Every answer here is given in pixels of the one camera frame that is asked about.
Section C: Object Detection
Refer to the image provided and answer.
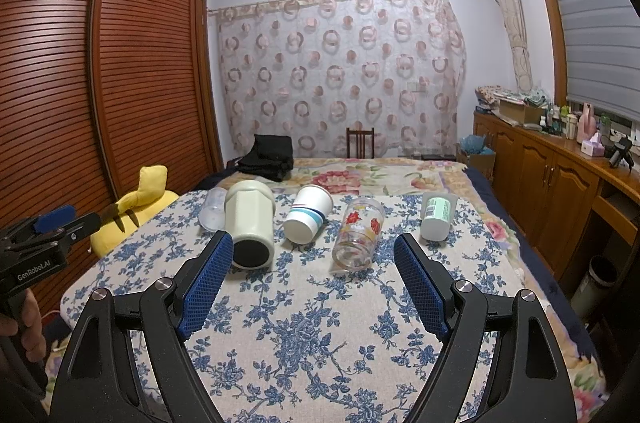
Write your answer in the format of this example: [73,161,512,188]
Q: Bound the pale green thermos cup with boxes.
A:
[224,180,276,270]

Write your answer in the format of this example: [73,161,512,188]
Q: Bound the translucent frosted plastic cup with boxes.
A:
[198,187,227,232]

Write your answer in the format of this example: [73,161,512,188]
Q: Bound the white plastic cup green label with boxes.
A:
[420,191,458,242]

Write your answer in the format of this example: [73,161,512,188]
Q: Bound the white paper cup blue stripes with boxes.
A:
[283,185,333,244]

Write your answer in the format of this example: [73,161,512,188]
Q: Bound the person's left hand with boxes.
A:
[1,289,47,362]

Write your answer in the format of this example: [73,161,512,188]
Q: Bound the floral bed blanket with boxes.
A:
[194,156,609,423]

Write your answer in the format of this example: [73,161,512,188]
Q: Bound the yellow plush toy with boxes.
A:
[90,165,179,257]

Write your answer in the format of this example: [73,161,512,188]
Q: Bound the brown louvered wardrobe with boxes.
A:
[0,0,225,319]

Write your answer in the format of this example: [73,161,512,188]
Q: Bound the blue floral white cloth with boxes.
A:
[61,191,523,422]

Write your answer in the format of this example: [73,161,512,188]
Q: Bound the wooden sideboard cabinet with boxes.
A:
[473,112,639,295]

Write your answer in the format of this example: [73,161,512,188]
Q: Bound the black bag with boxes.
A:
[227,135,294,183]

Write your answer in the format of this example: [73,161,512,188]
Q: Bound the clear glass red print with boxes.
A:
[332,197,385,271]

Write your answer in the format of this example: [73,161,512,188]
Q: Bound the box with blue bag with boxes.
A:
[456,135,496,182]

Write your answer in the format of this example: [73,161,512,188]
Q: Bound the pink tissue box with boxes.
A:
[580,132,605,158]

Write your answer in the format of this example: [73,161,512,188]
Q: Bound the black gadget on cabinet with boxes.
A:
[608,136,634,169]

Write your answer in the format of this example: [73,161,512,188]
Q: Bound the pink bottle on cabinet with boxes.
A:
[576,102,597,144]

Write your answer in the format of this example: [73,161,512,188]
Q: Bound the cardboard box on cabinet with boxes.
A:
[498,98,544,124]

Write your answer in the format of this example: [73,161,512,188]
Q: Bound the dark wooden chair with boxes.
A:
[346,128,375,159]

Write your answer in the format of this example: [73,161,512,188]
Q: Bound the pink circle pattern curtain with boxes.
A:
[217,0,466,158]

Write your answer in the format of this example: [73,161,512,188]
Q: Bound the grey window blind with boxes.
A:
[557,0,640,121]

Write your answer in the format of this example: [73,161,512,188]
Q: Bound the tied floral side curtain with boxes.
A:
[498,0,534,94]

